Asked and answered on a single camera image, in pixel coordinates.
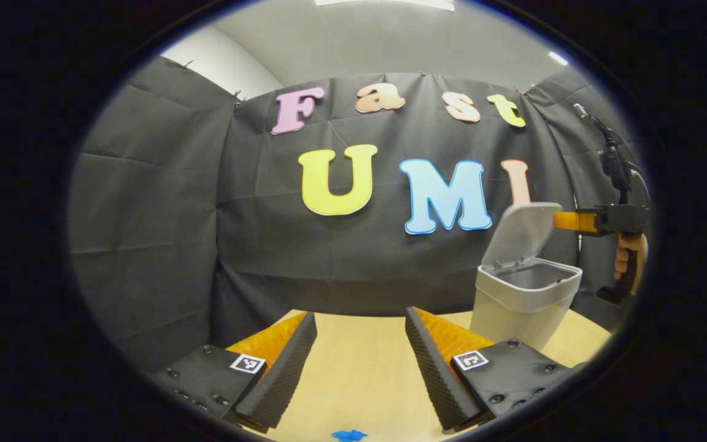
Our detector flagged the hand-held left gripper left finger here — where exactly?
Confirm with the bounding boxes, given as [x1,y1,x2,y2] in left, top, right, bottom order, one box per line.
[151,311,318,433]

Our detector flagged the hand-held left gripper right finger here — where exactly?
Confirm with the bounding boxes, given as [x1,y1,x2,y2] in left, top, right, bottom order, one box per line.
[405,306,575,432]

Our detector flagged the white desktop garbage bin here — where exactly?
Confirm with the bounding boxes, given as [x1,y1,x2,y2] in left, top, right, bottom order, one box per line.
[469,202,583,352]

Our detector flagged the wooden desktop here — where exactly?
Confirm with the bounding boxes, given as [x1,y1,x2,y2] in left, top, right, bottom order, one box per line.
[255,309,612,442]

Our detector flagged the black backdrop cloth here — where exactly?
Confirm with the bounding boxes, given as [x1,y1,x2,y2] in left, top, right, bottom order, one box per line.
[68,55,652,372]

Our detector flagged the long ceiling light panel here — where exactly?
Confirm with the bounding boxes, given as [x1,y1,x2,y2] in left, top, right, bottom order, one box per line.
[315,0,455,12]

